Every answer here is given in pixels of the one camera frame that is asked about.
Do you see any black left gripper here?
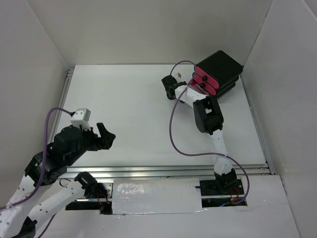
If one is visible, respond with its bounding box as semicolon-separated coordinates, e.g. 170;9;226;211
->
67;122;116;165

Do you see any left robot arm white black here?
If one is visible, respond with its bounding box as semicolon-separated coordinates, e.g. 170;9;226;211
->
0;123;116;238

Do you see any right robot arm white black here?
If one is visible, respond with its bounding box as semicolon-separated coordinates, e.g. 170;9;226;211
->
161;75;237;194

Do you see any black drawer cabinet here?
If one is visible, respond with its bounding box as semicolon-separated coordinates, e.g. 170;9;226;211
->
195;50;243;98

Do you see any white cover panel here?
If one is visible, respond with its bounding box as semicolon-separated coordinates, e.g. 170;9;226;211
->
112;178;203;215

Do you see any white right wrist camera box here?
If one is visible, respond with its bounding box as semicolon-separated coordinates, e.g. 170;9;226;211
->
174;72;182;78

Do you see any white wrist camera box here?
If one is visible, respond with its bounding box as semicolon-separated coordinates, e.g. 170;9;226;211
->
70;108;91;131
174;72;182;78

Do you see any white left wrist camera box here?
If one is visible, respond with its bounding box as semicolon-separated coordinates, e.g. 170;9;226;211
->
70;108;91;131

